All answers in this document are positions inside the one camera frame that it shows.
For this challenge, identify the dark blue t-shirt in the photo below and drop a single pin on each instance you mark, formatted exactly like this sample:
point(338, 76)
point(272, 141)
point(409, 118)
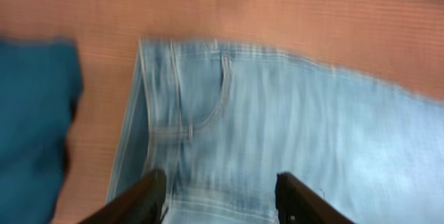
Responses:
point(41, 84)

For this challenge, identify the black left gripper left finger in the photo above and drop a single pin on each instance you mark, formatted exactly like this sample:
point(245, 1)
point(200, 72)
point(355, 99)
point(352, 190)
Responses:
point(142, 203)

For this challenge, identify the light blue denim jeans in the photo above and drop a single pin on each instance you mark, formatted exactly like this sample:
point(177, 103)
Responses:
point(222, 119)

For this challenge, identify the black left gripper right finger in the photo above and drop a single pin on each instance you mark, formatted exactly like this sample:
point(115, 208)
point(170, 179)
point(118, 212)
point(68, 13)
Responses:
point(298, 204)

